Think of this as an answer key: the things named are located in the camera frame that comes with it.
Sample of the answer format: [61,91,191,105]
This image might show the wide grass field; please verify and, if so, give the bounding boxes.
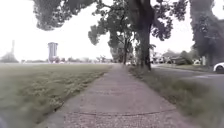
[0,62,114,128]

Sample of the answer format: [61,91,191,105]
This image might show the large dark tree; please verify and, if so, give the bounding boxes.
[188,0,224,68]

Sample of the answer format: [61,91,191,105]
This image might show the row of trees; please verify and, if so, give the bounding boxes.
[32,0,190,71]

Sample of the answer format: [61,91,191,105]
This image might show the grey asphalt road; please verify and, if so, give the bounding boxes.
[151,64,224,88]

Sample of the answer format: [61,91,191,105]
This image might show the grass strip beside path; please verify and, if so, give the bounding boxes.
[127,65,224,128]

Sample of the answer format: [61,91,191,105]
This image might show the grey concrete path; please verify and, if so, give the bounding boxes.
[36,63,201,128]

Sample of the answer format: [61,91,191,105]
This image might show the white car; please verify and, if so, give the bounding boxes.
[213,61,224,75]

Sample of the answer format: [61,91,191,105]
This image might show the tall distant tower building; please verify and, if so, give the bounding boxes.
[47,41,59,63]

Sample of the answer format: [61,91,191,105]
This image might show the distant buildings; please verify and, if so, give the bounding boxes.
[0,39,20,64]

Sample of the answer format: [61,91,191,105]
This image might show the grass lawn by houses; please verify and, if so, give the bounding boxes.
[156,63,214,73]

